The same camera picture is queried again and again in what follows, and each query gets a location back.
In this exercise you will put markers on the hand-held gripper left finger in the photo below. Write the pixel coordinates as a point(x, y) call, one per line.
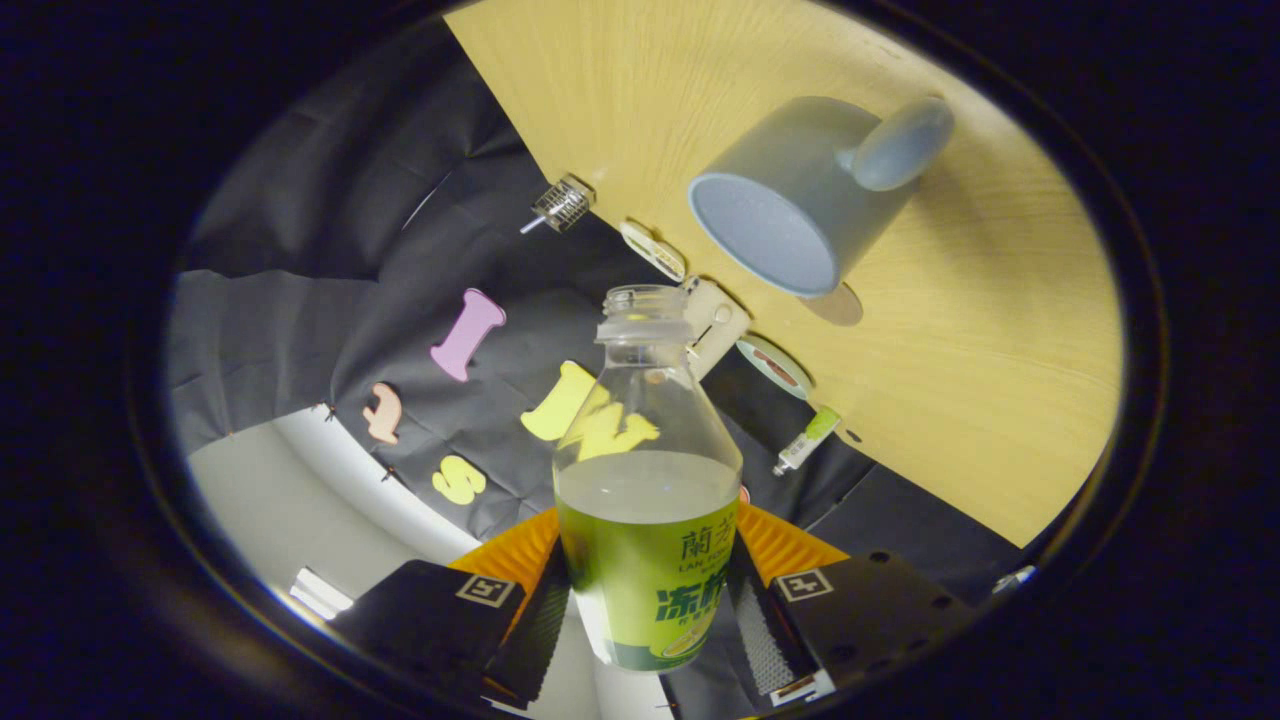
point(525, 630)

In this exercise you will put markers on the pale grey cup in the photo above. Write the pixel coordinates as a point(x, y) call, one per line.
point(800, 180)

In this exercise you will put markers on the green label juice bottle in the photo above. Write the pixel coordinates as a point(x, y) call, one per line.
point(640, 590)

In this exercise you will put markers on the small white green bottle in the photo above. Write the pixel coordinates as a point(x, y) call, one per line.
point(805, 442)

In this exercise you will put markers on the white divided snack tray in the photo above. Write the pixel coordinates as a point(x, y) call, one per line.
point(652, 250)

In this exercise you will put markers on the long ceiling light panel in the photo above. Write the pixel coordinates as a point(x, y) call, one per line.
point(320, 594)

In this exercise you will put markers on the wooden table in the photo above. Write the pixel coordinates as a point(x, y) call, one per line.
point(1000, 350)

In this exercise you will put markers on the pale green plate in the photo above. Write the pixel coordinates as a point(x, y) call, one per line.
point(775, 368)

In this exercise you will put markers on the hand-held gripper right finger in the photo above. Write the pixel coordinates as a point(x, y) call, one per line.
point(765, 635)

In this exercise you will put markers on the white toaster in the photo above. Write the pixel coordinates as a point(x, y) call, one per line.
point(722, 325)

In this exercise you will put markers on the round brown coaster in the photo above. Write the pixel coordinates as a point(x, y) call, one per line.
point(842, 308)

